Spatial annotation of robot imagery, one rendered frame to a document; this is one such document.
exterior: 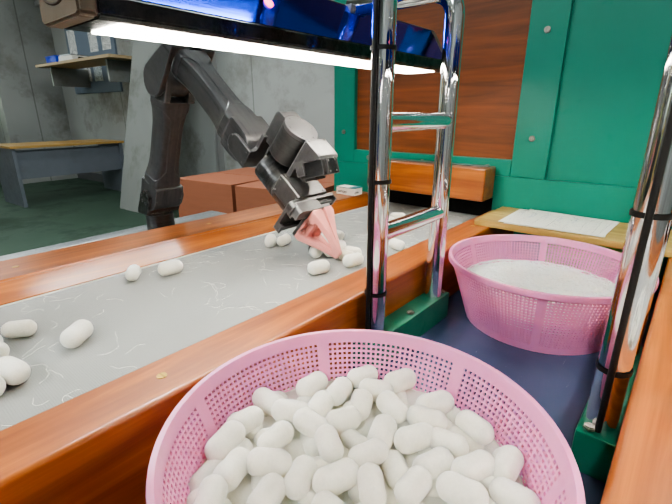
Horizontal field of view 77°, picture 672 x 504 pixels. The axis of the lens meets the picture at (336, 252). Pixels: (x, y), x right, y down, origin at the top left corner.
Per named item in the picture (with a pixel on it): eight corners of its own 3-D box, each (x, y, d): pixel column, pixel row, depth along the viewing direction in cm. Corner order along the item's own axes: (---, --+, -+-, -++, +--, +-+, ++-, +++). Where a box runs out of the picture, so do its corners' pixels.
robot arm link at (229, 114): (286, 139, 74) (198, 30, 82) (246, 142, 67) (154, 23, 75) (260, 187, 82) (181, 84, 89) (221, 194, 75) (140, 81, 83)
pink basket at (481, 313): (479, 373, 50) (489, 300, 47) (425, 285, 75) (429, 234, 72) (695, 367, 51) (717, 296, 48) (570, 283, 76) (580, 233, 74)
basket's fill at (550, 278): (432, 318, 62) (435, 283, 60) (489, 275, 78) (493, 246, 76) (609, 377, 48) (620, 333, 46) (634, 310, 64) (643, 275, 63)
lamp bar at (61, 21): (40, 27, 36) (21, -73, 34) (410, 74, 82) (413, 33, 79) (76, 14, 32) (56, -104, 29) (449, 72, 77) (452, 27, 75)
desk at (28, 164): (131, 192, 540) (123, 140, 520) (23, 208, 449) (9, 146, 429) (107, 187, 575) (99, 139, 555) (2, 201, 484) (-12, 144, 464)
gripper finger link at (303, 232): (368, 236, 68) (334, 193, 70) (340, 246, 63) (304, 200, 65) (347, 260, 72) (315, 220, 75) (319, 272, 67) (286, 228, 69)
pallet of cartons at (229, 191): (170, 238, 343) (163, 177, 327) (258, 215, 418) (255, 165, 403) (298, 273, 267) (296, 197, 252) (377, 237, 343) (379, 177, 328)
